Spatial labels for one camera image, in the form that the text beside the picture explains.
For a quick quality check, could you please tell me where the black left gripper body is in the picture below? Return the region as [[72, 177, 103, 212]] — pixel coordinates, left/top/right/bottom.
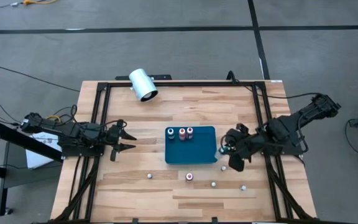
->
[[104, 119, 125, 162]]

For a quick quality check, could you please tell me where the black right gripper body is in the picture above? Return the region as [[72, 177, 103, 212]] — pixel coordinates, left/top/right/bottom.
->
[[233, 131, 265, 157]]

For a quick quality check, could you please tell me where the blue plastic bin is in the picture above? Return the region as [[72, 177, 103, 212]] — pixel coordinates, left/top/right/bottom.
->
[[165, 126, 219, 165]]

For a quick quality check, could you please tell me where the white cylindrical spotlight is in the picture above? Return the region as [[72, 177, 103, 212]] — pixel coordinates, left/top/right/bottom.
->
[[128, 68, 159, 103]]

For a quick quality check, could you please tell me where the white paper sheet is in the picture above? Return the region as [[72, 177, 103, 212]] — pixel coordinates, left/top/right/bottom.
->
[[25, 132, 63, 169]]

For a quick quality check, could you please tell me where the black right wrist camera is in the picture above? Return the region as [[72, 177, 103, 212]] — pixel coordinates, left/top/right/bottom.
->
[[236, 123, 250, 135]]

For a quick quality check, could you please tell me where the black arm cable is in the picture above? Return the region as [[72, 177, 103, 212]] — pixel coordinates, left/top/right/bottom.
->
[[227, 70, 320, 100]]

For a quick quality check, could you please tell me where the black aluminium table frame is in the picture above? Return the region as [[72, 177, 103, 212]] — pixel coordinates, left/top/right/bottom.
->
[[51, 80, 316, 224]]

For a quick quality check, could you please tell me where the black floor cable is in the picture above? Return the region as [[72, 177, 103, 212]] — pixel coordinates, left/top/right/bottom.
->
[[0, 66, 81, 93]]

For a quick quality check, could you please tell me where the yellow floor cable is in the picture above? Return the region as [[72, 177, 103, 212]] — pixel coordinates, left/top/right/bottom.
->
[[11, 0, 60, 6]]

